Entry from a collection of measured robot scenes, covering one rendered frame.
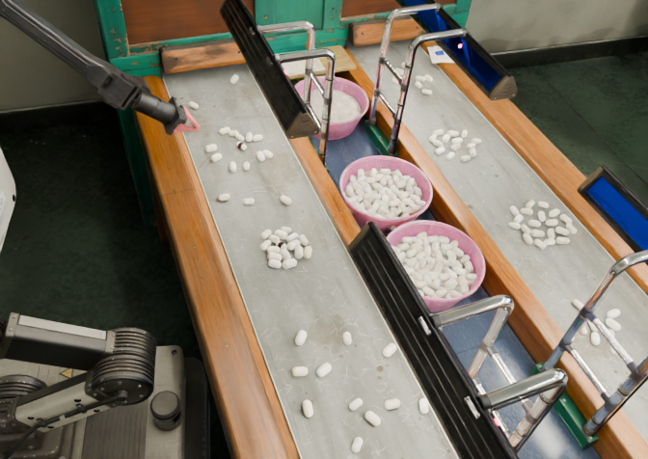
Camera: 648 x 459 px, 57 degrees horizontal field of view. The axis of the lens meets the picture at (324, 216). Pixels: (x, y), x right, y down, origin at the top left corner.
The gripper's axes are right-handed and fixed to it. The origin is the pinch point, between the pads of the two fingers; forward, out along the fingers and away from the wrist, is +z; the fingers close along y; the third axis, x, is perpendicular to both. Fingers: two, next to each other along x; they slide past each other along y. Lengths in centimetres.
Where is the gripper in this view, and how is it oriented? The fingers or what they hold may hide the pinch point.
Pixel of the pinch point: (197, 127)
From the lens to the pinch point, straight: 173.8
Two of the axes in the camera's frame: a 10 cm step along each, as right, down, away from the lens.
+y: -3.5, -6.8, 6.4
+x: -6.5, 6.7, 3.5
